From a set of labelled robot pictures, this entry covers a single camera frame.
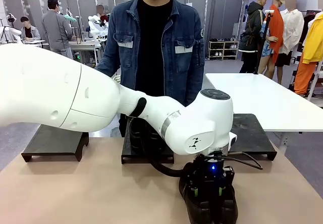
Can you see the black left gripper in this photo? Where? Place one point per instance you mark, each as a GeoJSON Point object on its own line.
{"type": "Point", "coordinates": [209, 176]}

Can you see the person's right denim forearm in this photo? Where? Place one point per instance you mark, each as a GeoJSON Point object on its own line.
{"type": "Point", "coordinates": [107, 65]}

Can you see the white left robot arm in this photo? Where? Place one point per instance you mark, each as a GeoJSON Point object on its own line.
{"type": "Point", "coordinates": [50, 87]}

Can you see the person's left denim forearm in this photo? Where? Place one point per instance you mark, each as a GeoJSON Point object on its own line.
{"type": "Point", "coordinates": [195, 87]}

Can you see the dark grey shoe stand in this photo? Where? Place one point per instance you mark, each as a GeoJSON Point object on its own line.
{"type": "Point", "coordinates": [252, 135]}
{"type": "Point", "coordinates": [55, 143]}
{"type": "Point", "coordinates": [141, 158]}

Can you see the person in denim jacket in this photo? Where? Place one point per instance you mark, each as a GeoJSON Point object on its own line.
{"type": "Point", "coordinates": [156, 47]}

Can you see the white table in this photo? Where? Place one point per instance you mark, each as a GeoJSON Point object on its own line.
{"type": "Point", "coordinates": [265, 100]}

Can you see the white shoe rack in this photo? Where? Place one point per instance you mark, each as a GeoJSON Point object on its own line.
{"type": "Point", "coordinates": [223, 50]}

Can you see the mannequin in dark jacket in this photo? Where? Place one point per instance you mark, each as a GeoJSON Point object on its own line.
{"type": "Point", "coordinates": [252, 32]}

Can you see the mannequin in orange top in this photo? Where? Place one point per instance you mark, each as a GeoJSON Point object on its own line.
{"type": "Point", "coordinates": [275, 29]}

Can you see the mannequin in yellow jacket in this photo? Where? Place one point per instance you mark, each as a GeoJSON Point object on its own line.
{"type": "Point", "coordinates": [311, 47]}

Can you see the mannequin in white shirt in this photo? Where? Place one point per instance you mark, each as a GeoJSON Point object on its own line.
{"type": "Point", "coordinates": [292, 29]}

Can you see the background work desk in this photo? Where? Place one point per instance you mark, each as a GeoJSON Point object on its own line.
{"type": "Point", "coordinates": [83, 46]}

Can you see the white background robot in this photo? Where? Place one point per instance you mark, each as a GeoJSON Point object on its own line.
{"type": "Point", "coordinates": [97, 27]}

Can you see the man in grey jacket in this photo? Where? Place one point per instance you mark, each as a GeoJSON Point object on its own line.
{"type": "Point", "coordinates": [56, 29]}

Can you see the seated man in grey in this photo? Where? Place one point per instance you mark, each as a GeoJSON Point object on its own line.
{"type": "Point", "coordinates": [29, 31]}

